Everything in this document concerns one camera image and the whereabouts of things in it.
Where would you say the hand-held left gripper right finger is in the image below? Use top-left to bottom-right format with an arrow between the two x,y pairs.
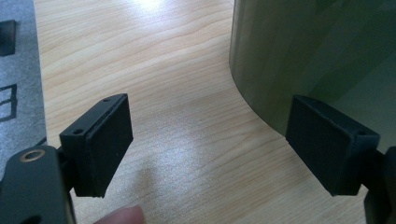
285,94 -> 381,197

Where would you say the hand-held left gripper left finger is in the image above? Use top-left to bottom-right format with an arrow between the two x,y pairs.
59,92 -> 134,199

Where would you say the green plastic trash bin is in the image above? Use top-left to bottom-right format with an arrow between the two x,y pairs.
228,0 -> 396,154

